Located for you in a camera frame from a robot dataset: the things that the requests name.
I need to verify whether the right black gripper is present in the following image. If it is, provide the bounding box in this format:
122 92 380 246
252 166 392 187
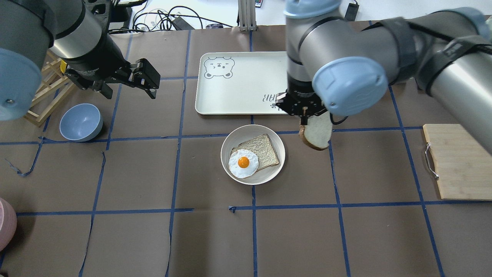
276 88 327 126

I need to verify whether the white bear tray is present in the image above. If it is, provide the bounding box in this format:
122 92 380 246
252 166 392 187
195 51 288 115

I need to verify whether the wooden cutting board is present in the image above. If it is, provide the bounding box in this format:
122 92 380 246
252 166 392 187
423 124 492 200

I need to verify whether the bread slice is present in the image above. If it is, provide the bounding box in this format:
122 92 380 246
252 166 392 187
299 112 333 151
230 134 280 172

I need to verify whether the blue bowl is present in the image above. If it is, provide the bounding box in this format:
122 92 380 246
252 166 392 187
59 103 103 142

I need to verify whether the pink bowl with ice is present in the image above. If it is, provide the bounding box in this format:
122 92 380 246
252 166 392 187
0 198 17 251

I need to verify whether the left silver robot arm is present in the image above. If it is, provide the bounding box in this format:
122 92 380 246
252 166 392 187
0 0 161 121

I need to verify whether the fried egg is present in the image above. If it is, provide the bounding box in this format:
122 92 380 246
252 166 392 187
228 149 259 179

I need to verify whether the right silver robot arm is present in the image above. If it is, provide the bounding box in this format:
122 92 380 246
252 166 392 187
276 0 492 152

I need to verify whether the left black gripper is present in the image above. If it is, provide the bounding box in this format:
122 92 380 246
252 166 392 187
63 58 161 99

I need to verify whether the beige round plate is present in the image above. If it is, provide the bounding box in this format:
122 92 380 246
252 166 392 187
220 125 286 185

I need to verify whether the wooden cup rack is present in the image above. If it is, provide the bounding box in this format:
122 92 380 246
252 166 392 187
23 50 77 127

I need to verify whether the bread slice on plate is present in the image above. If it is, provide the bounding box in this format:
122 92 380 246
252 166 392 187
230 134 280 172

